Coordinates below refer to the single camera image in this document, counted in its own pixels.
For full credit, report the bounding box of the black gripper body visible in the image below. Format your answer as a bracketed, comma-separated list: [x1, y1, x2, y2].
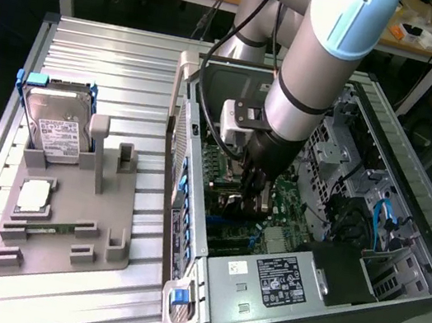
[240, 126, 307, 183]

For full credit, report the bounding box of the CPU socket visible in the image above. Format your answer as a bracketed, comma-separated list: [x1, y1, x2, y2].
[220, 148, 250, 184]

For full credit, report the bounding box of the black expansion slot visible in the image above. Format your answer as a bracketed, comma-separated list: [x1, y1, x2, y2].
[205, 225, 255, 248]
[208, 236, 256, 260]

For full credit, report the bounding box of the blue expansion slot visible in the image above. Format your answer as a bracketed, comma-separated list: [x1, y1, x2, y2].
[204, 211, 243, 230]

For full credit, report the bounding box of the silver chipset heatsink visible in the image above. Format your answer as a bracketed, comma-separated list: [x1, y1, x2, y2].
[260, 227, 299, 260]

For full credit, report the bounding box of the silver drive cage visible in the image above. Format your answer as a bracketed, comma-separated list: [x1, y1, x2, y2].
[296, 82, 383, 205]

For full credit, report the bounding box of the blue slot retainer strip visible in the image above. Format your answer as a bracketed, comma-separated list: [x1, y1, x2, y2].
[165, 155, 208, 260]

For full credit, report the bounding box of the grey power supply unit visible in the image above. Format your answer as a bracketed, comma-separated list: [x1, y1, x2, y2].
[194, 233, 337, 323]

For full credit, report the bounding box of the blue case latch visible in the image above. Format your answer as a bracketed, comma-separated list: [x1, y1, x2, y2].
[167, 285, 191, 311]

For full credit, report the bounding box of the metal disk bay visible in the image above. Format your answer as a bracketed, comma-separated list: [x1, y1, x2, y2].
[354, 233, 432, 311]

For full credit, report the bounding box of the small orange item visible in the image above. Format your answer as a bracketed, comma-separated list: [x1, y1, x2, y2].
[387, 22, 406, 40]

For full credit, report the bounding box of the grey plastic parts rack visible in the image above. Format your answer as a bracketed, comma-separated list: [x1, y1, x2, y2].
[0, 98, 155, 302]

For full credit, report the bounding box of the white and black box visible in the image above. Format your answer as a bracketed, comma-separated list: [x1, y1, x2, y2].
[399, 21, 432, 51]

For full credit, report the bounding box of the silver hard disk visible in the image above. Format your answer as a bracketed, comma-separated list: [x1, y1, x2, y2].
[15, 83, 101, 170]

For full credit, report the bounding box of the green RAM stick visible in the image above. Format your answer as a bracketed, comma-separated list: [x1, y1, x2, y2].
[2, 211, 78, 243]

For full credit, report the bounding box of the silver CPU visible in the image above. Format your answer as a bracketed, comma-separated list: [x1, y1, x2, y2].
[16, 177, 55, 219]

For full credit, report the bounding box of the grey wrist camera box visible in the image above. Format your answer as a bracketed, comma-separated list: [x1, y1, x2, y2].
[214, 95, 276, 159]

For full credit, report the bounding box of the black wire bundle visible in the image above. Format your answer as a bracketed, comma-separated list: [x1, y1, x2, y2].
[317, 168, 386, 251]

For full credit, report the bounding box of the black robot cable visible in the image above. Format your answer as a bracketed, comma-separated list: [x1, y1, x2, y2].
[171, 0, 295, 165]

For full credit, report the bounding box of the blue wire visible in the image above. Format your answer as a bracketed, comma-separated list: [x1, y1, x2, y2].
[365, 196, 401, 257]

